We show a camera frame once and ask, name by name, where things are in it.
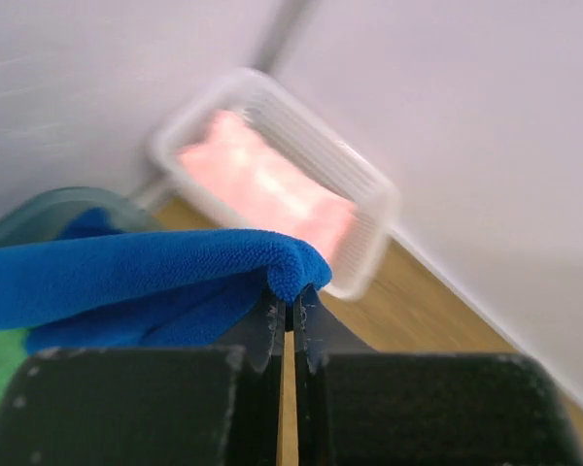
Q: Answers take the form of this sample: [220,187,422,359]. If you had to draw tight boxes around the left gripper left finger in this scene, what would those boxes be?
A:
[0,293,286,465]

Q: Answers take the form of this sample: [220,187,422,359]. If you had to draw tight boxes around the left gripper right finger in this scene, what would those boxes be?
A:
[292,287,583,465]

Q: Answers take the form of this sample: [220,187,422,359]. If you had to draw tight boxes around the blue towel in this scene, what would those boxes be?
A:
[0,209,331,353]

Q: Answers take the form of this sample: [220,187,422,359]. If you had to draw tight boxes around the pink towel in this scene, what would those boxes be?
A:
[178,111,356,260]

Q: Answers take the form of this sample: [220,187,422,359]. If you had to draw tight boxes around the white perforated plastic basket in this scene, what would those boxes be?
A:
[148,68,401,301]

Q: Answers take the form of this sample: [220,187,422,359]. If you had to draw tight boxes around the blue translucent plastic tub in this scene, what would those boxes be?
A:
[0,186,163,248]

